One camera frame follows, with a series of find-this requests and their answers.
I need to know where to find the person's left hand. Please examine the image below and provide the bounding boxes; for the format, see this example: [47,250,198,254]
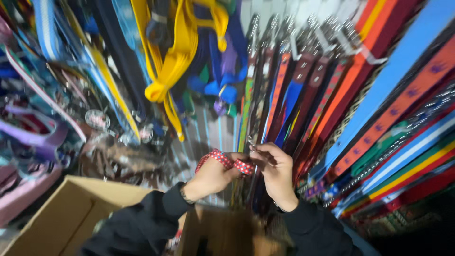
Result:
[183,152,251,205]

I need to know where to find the row of hanging colourful belts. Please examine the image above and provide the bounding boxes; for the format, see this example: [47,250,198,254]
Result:
[231,0,455,228]

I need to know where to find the bundle of blue belts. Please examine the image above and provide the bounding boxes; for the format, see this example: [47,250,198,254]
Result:
[185,0,249,118]

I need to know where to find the red polka dot belt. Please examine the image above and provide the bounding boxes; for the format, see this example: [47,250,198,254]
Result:
[195,149,255,176]

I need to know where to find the brown cardboard box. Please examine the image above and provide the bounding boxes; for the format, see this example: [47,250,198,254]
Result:
[0,175,285,256]

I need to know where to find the pink belt bundle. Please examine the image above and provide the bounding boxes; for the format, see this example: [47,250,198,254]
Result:
[0,164,64,228]

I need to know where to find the person's right hand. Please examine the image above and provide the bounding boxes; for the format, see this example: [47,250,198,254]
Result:
[250,142,299,213]

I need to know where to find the bundle of yellow belts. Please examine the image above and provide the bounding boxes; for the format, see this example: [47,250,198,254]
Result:
[130,0,230,142]

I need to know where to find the rack of assorted hanging belts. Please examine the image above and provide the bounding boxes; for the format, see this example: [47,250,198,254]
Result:
[0,0,171,178]

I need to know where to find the beaded wrist bracelet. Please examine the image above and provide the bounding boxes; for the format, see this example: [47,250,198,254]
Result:
[179,183,196,206]

